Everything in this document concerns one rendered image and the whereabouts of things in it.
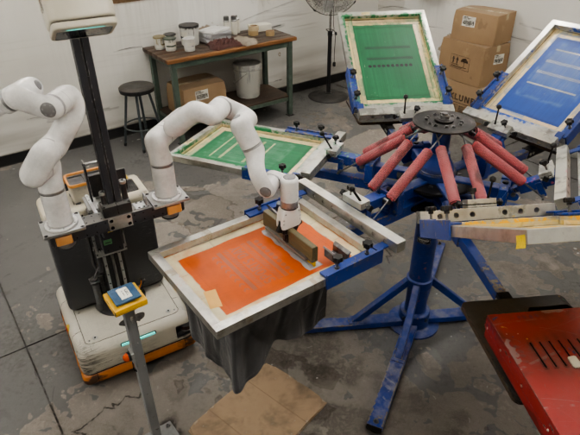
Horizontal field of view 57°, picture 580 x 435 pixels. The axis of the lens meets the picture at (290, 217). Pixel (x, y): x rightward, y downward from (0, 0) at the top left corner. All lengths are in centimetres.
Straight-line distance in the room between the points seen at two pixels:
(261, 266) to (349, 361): 111
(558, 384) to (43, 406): 245
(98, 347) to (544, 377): 212
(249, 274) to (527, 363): 106
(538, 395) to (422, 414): 135
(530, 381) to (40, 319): 288
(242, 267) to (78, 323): 123
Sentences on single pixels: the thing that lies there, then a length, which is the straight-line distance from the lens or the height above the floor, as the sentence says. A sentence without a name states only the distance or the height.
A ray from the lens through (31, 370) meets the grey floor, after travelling 341.
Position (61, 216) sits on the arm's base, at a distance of 226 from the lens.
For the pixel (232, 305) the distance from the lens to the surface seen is 203.
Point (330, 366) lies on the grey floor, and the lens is 310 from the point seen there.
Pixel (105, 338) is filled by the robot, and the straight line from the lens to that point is 302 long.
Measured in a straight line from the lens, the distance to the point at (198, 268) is 223.
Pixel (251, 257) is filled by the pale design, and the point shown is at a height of 95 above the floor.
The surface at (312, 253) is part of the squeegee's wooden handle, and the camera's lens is 215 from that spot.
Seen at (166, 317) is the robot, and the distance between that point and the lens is 305.
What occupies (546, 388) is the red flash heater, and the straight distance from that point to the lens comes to 170.
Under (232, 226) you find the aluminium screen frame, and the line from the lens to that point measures 241.
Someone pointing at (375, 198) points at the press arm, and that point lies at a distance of 251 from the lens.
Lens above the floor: 230
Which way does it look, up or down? 32 degrees down
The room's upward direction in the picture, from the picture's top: 1 degrees counter-clockwise
